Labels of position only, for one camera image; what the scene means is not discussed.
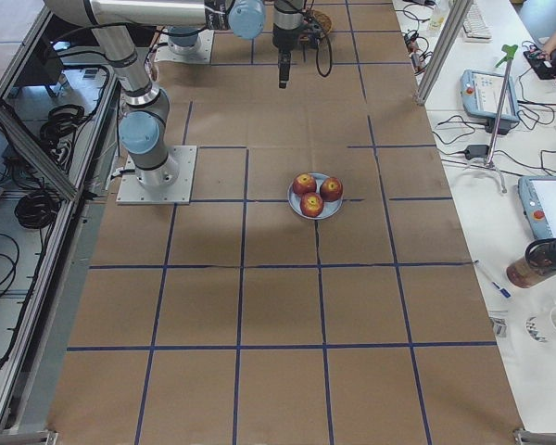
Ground blue teach pendant far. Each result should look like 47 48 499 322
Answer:
461 70 520 135

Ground black power adapter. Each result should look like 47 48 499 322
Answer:
463 144 489 160

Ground red apple on plate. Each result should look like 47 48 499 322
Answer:
292 172 317 197
320 177 343 202
299 193 324 218

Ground red apple on plate right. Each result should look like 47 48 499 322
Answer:
320 177 343 202

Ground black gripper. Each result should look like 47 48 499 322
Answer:
272 21 303 89

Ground blue teach pendant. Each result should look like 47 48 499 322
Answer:
461 70 520 135
517 176 556 239

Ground light blue plate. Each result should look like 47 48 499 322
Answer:
287 172 344 220

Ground white blue pen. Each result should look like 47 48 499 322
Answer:
474 260 512 299

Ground blue teach pendant near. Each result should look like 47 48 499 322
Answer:
517 176 556 239

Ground clear plastic bottle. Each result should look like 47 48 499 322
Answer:
427 0 449 36

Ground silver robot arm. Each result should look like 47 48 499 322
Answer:
46 1 266 191

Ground aluminium frame post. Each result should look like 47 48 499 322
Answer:
414 0 473 106

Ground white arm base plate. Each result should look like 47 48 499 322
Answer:
154 30 214 64
116 146 197 205

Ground green tipped metal pole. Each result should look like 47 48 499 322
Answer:
484 44 518 169

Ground red apple on plate back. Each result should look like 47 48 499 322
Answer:
292 172 317 197

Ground red apple on plate front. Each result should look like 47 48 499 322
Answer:
299 193 324 218

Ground brown drink bottle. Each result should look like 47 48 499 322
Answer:
506 238 556 288

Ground brown wicker basket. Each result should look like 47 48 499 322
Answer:
311 10 333 33

